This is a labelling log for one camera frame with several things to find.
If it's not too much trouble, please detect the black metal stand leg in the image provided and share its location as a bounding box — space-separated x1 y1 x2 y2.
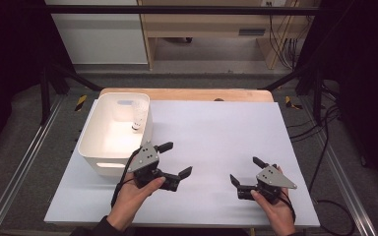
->
258 63 325 125
39 61 103 126

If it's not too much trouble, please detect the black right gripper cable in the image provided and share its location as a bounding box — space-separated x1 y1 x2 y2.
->
279 189 297 224

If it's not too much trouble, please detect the white feather shuttlecock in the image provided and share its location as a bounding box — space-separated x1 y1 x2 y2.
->
130 99 149 133

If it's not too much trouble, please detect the yellow black floor tape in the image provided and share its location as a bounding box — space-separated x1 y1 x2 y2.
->
74 94 89 112
283 95 303 111

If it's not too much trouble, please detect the light wooden desk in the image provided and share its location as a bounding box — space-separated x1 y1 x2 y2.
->
137 0 323 71

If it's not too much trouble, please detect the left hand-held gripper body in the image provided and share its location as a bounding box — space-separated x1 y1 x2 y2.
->
126 141 182 193

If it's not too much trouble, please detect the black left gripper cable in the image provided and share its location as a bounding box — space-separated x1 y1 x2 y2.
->
110 147 144 209

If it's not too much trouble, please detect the dark curtain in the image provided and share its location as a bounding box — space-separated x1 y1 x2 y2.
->
0 0 78 158
296 0 378 201

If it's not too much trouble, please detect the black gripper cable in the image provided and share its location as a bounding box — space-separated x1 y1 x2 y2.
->
279 189 297 224
110 147 144 209

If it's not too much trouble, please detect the black horizontal frame bar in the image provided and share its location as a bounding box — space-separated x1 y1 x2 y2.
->
23 4 323 16

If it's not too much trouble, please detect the person's left hand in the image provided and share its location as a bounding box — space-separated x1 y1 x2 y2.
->
106 176 167 232

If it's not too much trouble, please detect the white plastic storage bin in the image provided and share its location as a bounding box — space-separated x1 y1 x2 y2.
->
77 91 155 178

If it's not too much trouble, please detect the person's right hand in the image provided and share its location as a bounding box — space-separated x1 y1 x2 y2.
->
250 166 297 236

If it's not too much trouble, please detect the bundle of hanging black cables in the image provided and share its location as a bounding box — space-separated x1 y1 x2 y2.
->
266 1 301 71

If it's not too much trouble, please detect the wooden table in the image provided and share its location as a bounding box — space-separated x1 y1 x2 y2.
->
98 87 275 103

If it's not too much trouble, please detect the black floor cable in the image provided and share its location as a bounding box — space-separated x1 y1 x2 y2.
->
286 83 357 236

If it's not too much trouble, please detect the aluminium floor rail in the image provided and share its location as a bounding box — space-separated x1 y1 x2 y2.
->
299 97 378 236
0 95 64 236

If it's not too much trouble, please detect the white cabinet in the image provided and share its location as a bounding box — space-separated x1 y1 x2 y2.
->
43 0 150 65

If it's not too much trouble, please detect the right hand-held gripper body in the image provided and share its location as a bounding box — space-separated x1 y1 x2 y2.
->
236 163 298 206

